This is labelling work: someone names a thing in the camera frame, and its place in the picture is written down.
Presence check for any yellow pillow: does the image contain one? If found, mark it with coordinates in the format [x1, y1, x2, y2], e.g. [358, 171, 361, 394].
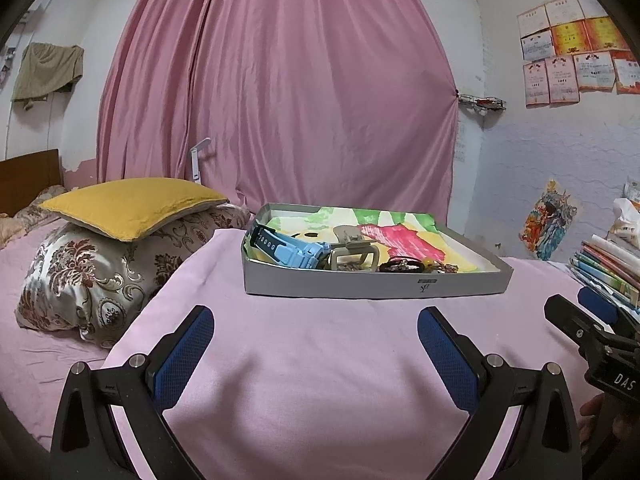
[39, 177, 230, 242]

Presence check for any colourful wall poster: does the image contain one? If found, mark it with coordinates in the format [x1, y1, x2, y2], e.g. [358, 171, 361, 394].
[520, 178, 579, 263]

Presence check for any blue watch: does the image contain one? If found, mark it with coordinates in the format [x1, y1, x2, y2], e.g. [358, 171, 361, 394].
[250, 224, 334, 272]

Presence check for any person's right hand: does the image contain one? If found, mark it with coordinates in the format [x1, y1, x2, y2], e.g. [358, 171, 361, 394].
[578, 392, 609, 445]

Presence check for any black hair tie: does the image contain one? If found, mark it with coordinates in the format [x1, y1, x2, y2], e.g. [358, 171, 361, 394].
[377, 257, 418, 275]

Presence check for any beige watch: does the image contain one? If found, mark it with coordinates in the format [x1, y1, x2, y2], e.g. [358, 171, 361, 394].
[327, 224, 384, 274]

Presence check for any wire wall rack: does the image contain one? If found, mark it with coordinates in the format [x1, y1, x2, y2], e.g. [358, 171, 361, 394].
[459, 91, 507, 114]

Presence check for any floral pillow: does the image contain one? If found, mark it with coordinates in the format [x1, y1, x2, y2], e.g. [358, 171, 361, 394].
[15, 204, 251, 350]

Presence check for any white plastic bag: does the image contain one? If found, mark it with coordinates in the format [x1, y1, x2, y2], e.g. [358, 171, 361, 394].
[607, 176, 640, 250]

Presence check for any stack of books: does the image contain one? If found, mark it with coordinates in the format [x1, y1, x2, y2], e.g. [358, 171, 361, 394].
[570, 234, 640, 312]

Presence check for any brown hair tie yellow bead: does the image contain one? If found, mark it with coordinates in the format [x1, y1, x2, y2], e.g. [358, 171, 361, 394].
[395, 256, 459, 276]

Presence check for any pink curtain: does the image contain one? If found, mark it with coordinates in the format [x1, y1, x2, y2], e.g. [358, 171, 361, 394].
[96, 0, 460, 221]

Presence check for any beige blanket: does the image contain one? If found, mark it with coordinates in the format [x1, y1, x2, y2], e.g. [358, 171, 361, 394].
[0, 185, 66, 249]

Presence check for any olive hanging cloth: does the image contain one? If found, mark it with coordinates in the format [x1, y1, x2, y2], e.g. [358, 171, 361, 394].
[11, 42, 85, 111]

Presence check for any white folding lamp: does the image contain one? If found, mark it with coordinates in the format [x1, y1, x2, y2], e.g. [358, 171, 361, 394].
[189, 137, 211, 186]

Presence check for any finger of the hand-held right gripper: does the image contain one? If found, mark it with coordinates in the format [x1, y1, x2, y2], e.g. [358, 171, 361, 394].
[577, 286, 640, 333]
[544, 294, 618, 357]

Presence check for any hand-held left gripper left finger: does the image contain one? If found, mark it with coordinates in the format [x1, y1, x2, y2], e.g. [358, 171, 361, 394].
[50, 305, 216, 480]

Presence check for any grey cardboard box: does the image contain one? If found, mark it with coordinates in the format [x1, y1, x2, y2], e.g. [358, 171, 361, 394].
[242, 202, 515, 301]

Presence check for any wooden headboard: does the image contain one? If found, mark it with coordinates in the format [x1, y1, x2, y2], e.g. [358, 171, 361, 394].
[0, 149, 63, 216]

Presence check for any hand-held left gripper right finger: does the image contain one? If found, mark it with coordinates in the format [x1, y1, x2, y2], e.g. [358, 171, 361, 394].
[417, 306, 585, 480]

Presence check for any group of wall certificates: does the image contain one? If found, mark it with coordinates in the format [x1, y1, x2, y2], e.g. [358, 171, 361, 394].
[516, 0, 640, 109]

